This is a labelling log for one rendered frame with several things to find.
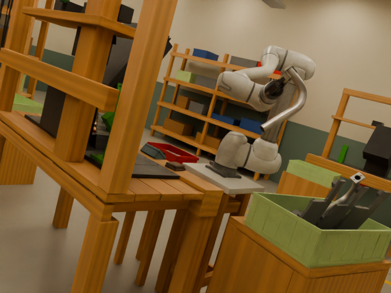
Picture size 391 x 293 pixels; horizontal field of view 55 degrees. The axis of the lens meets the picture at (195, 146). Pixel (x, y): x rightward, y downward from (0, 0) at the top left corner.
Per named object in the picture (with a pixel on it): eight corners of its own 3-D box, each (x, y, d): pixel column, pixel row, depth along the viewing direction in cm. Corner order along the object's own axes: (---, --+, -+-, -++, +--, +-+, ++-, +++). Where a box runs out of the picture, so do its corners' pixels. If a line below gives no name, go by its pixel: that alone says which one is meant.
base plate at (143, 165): (82, 125, 272) (83, 122, 272) (179, 179, 197) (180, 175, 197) (24, 117, 242) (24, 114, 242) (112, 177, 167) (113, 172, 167)
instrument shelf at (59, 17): (62, 26, 231) (64, 20, 231) (146, 42, 170) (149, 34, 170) (21, 13, 213) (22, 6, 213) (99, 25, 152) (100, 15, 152)
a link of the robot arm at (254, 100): (275, 110, 170) (248, 98, 169) (265, 118, 185) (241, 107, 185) (283, 89, 172) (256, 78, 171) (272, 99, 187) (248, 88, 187)
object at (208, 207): (83, 136, 298) (88, 118, 296) (216, 216, 196) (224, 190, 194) (67, 134, 288) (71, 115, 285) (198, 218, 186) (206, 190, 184)
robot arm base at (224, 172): (218, 165, 254) (221, 158, 253) (242, 178, 239) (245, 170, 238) (199, 164, 242) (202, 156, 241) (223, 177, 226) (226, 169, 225)
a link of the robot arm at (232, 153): (214, 157, 246) (224, 126, 242) (240, 166, 246) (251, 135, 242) (213, 163, 230) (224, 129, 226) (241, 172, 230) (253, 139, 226)
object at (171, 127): (255, 181, 702) (291, 66, 669) (148, 135, 881) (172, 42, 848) (268, 180, 745) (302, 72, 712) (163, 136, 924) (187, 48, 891)
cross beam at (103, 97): (6, 63, 235) (9, 49, 233) (114, 112, 146) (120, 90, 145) (-3, 61, 231) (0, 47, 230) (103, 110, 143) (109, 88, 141)
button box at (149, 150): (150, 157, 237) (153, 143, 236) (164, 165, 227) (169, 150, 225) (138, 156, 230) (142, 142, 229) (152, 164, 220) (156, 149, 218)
